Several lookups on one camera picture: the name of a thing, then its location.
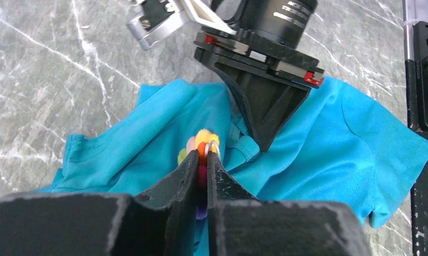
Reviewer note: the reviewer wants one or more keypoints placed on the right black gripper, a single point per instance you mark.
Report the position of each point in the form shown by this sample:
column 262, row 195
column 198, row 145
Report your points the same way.
column 267, row 35

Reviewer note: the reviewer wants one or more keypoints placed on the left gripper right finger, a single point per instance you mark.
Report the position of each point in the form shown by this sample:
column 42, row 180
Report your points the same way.
column 240, row 224

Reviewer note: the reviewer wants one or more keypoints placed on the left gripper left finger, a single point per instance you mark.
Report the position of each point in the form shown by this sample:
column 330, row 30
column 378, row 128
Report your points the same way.
column 158, row 221

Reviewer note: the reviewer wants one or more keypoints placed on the colourful flower plush patch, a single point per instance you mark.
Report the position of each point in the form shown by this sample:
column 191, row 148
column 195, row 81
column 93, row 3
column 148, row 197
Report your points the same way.
column 200, row 142

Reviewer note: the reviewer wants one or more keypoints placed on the teal t-shirt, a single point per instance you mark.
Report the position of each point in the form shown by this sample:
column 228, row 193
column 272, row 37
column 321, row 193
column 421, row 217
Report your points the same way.
column 340, row 145

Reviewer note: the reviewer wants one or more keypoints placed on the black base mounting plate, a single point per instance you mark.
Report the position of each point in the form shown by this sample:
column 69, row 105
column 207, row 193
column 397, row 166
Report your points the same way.
column 417, row 108

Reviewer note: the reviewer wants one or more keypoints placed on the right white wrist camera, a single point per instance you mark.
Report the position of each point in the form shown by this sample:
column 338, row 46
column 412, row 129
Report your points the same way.
column 155, row 20

